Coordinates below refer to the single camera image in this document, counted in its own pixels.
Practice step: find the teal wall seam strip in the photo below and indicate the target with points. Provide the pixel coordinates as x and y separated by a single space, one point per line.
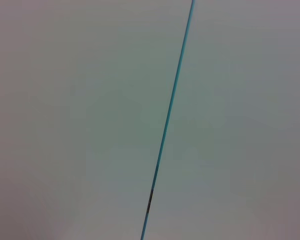
168 120

